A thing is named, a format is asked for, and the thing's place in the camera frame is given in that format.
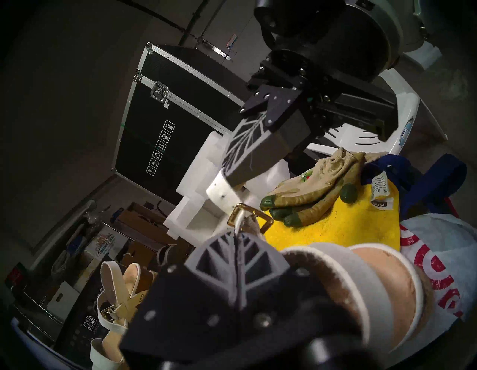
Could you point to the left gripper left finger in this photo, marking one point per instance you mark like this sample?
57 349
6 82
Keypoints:
186 309

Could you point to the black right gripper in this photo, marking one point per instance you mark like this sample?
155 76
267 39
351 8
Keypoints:
343 44

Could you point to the yellow terry towel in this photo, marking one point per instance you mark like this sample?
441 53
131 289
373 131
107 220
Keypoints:
354 227

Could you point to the white Gildan activewear carton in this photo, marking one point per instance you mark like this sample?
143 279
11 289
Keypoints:
106 242

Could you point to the beige green garden glove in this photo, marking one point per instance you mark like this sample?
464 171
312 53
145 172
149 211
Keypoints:
309 214
320 182

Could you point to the black plastic mesh basket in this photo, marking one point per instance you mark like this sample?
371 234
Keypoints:
82 328

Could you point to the white red-logo plastic bag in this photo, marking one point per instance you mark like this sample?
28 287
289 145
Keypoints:
439 242

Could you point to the brown cardboard box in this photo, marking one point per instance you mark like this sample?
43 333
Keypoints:
145 227

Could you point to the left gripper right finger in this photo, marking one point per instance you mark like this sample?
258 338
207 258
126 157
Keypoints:
272 309

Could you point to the red ice snowman box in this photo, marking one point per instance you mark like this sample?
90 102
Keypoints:
16 275

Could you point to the white storage bin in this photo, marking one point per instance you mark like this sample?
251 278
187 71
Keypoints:
63 300

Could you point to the white foam packing block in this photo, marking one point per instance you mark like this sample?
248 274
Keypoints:
201 168

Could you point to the white plastic garden chair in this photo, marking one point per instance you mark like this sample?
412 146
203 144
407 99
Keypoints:
346 132

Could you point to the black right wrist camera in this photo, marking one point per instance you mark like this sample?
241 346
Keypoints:
272 15

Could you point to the blue fabric bag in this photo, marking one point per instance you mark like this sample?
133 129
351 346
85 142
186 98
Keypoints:
428 179

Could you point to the long white tube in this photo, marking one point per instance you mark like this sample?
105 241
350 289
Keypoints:
63 235

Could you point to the black flight case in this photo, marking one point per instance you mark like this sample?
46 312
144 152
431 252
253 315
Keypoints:
179 112

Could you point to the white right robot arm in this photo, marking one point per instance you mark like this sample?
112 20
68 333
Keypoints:
410 22

